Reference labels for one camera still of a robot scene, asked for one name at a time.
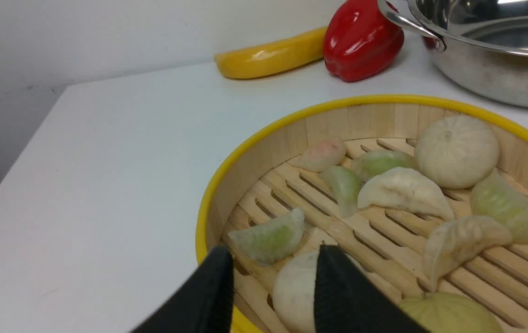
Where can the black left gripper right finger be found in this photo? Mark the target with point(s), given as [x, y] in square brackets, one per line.
[345, 301]

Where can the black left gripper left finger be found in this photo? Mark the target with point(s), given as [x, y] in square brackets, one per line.
[203, 304]

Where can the yellow rimmed bamboo steamer basket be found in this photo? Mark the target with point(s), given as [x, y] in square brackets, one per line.
[258, 180]

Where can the stainless steel pot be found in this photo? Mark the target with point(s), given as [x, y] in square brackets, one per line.
[481, 45]

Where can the white bun front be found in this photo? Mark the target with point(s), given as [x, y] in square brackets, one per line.
[293, 293]

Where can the green dumpling left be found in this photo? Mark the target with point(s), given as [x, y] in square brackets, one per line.
[272, 241]

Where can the pale green bun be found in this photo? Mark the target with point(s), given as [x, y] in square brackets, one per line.
[443, 312]

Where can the white pleated dumpling lower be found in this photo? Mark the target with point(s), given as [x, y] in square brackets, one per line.
[453, 243]

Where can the green dumpling centre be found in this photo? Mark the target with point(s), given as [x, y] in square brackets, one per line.
[345, 187]

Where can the white crescent dumpling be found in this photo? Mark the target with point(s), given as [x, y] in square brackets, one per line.
[405, 189]

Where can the green dumpling near pink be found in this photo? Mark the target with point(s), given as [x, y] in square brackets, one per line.
[374, 163]

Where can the pink tinted dumpling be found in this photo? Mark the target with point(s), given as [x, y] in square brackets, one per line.
[321, 156]

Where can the green dumpling right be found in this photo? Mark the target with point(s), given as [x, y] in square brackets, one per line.
[494, 197]

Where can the round white bun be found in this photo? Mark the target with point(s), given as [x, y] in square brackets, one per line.
[457, 152]

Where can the yellow squash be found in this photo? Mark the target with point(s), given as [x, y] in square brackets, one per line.
[272, 58]

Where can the red bell pepper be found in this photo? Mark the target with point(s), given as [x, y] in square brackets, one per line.
[360, 42]

